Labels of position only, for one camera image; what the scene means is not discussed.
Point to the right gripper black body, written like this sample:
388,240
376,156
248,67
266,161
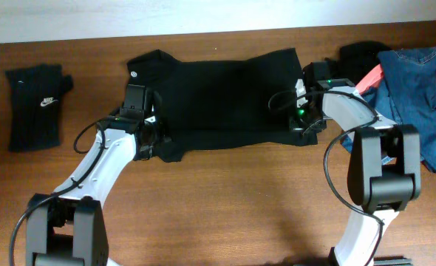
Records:
307,120

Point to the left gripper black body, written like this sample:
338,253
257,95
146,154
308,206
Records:
153,138

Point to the black t-shirt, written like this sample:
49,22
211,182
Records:
211,105

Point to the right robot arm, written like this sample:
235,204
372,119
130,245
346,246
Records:
383,174

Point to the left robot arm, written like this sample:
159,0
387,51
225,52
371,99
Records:
67,226

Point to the pink paper tag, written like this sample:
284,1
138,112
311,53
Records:
371,79

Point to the blue denim jeans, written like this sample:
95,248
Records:
407,94

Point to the black Nike sock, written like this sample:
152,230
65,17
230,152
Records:
35,95

